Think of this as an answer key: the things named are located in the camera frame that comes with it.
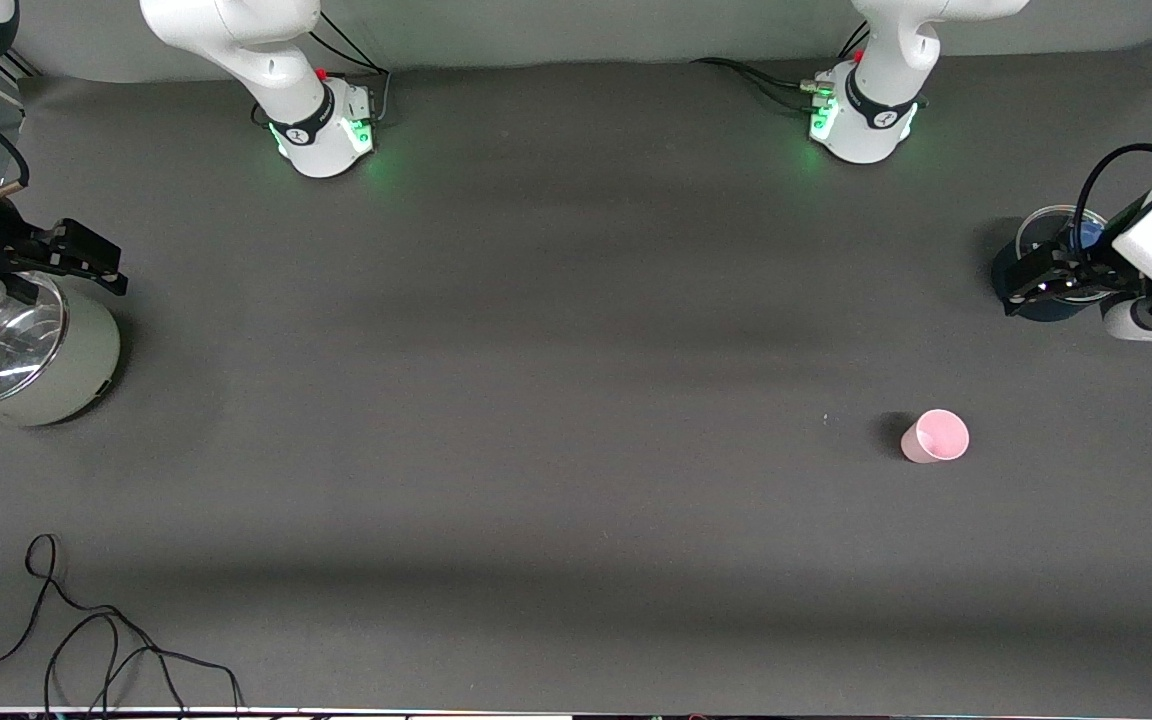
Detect navy blue saucepan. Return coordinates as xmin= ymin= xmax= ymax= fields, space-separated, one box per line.
xmin=991 ymin=205 xmax=1113 ymax=323

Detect pale green cooking pot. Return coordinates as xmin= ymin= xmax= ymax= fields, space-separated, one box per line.
xmin=0 ymin=272 xmax=123 ymax=433

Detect loose thin black cable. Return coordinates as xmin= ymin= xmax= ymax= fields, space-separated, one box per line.
xmin=0 ymin=533 xmax=243 ymax=716

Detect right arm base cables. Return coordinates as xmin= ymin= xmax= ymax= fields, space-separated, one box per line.
xmin=308 ymin=8 xmax=394 ymax=126

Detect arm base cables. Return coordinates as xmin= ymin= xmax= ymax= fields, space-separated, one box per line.
xmin=308 ymin=8 xmax=394 ymax=126
xmin=689 ymin=55 xmax=837 ymax=113

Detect clear glass lid blue knob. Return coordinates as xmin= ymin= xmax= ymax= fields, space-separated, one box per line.
xmin=1016 ymin=205 xmax=1109 ymax=301

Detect pink plastic cup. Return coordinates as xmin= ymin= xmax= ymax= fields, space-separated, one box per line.
xmin=901 ymin=409 xmax=970 ymax=465

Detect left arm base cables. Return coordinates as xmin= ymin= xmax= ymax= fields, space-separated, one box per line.
xmin=689 ymin=55 xmax=837 ymax=113

